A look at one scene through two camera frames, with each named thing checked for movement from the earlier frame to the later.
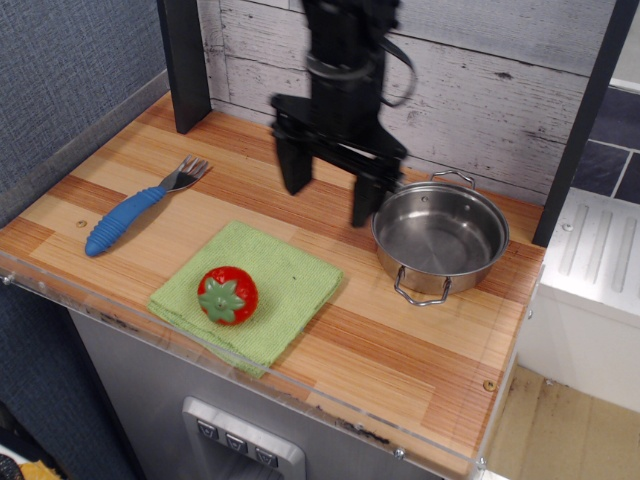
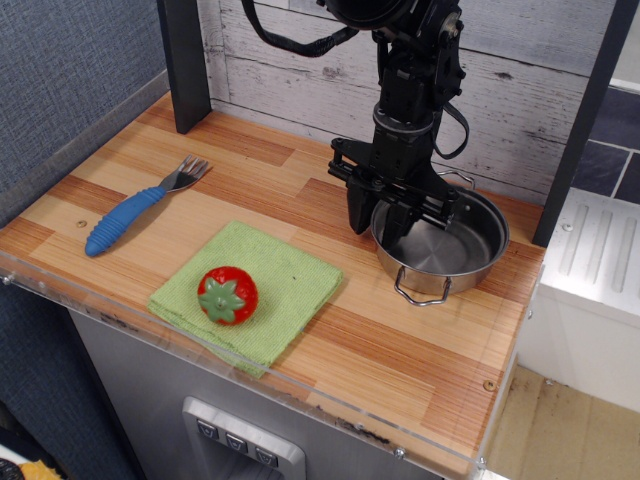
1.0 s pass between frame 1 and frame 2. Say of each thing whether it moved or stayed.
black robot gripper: moved
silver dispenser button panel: stayed
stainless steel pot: stayed
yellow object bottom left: stayed
